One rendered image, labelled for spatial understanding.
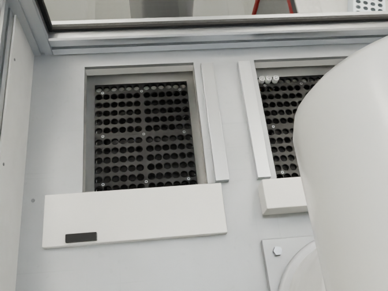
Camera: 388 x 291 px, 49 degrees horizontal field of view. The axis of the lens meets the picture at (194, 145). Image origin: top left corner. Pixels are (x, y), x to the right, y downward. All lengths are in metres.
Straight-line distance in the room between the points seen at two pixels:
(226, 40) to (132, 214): 0.37
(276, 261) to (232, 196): 0.12
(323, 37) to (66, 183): 0.54
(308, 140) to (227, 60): 0.67
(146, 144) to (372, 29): 0.48
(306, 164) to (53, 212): 0.56
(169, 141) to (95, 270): 0.26
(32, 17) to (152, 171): 0.32
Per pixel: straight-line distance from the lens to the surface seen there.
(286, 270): 0.65
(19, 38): 0.77
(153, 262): 0.66
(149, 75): 0.92
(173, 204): 0.67
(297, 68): 0.98
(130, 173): 0.75
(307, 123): 0.16
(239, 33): 0.81
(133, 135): 0.78
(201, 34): 0.80
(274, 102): 0.84
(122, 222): 0.66
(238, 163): 0.71
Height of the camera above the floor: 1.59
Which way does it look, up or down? 64 degrees down
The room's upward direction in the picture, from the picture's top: 8 degrees clockwise
